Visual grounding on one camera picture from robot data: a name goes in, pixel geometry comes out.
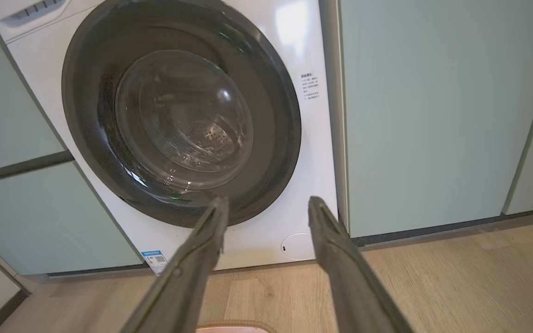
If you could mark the pale green wide cabinet door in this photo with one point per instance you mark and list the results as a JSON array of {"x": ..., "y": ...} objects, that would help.
[{"x": 433, "y": 115}]

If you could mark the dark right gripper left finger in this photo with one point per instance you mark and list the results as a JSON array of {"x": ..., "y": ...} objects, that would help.
[{"x": 188, "y": 286}]

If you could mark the white detergent drawer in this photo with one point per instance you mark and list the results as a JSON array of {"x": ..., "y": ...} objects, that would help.
[{"x": 26, "y": 25}]

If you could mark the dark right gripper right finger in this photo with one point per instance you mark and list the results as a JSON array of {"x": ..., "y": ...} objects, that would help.
[{"x": 354, "y": 286}]

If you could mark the white front-load washing machine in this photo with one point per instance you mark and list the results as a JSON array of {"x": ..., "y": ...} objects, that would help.
[{"x": 266, "y": 46}]

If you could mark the pale green tall cabinet door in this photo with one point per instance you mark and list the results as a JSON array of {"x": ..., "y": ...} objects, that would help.
[{"x": 40, "y": 222}]

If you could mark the round white filter cover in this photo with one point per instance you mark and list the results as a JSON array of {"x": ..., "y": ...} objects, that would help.
[{"x": 296, "y": 246}]

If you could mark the blue energy label sticker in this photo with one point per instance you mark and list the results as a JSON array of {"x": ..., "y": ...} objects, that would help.
[{"x": 155, "y": 262}]

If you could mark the white perforated laundry basket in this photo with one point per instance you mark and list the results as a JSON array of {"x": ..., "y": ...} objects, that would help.
[{"x": 232, "y": 329}]

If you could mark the round black washer door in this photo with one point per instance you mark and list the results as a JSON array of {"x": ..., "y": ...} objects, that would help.
[{"x": 86, "y": 115}]

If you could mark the small printed text sticker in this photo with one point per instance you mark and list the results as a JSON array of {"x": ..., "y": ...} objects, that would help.
[{"x": 310, "y": 86}]

